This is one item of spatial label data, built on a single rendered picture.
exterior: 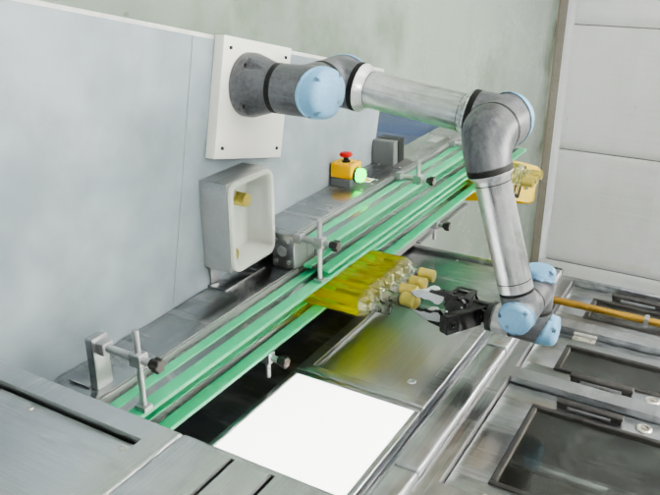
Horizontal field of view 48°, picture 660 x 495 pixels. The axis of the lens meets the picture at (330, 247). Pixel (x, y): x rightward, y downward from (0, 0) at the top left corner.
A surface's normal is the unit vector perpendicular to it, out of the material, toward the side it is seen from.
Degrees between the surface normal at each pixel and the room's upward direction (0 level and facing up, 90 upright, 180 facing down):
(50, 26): 0
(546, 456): 90
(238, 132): 0
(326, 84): 7
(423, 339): 90
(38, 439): 90
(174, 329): 90
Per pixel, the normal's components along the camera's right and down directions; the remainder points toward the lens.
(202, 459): 0.00, -0.92
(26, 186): 0.86, 0.19
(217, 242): -0.51, 0.33
